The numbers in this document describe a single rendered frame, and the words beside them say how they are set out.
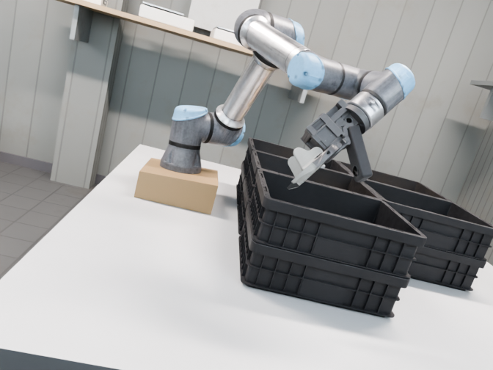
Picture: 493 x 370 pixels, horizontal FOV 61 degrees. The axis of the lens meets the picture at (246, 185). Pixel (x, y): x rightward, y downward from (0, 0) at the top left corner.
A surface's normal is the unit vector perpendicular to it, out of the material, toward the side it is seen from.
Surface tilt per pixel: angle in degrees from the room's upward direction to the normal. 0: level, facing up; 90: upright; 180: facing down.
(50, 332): 0
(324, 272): 90
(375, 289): 90
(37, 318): 0
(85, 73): 90
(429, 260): 90
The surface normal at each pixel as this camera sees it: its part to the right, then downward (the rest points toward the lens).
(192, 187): 0.07, 0.27
